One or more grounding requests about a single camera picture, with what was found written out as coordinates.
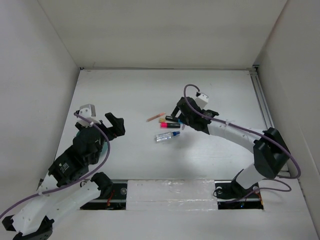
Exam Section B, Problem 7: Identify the orange highlighter pen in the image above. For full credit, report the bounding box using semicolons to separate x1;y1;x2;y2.
146;112;166;122

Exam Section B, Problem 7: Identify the teal plastic cup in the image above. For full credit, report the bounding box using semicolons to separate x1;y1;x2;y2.
72;128;106;157

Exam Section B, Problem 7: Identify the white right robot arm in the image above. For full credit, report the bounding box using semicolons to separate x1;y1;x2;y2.
171;97;291;200

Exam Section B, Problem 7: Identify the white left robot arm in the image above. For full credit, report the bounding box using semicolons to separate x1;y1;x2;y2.
0;110;126;240

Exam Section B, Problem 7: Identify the black blue yellow marker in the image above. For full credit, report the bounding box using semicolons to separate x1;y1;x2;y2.
158;115;182;124

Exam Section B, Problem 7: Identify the black pink marker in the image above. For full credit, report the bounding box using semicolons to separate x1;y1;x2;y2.
160;122;181;129

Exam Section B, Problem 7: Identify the clear blue-tipped pen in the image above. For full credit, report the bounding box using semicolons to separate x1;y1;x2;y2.
155;131;181;143

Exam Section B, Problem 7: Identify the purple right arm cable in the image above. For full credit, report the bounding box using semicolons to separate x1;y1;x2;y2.
183;84;302;180

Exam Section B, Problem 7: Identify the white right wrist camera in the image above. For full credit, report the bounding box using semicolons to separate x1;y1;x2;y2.
194;91;209;109

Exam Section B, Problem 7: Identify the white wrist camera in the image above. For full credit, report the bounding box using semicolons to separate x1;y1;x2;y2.
75;104;101;131
194;91;209;109

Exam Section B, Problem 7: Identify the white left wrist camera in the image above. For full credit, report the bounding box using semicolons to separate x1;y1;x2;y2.
75;104;101;131

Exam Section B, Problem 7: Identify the aluminium rail right edge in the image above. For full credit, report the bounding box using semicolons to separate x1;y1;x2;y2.
248;65;275;128

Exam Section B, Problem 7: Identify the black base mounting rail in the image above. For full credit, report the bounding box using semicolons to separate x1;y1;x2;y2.
81;179;264;212

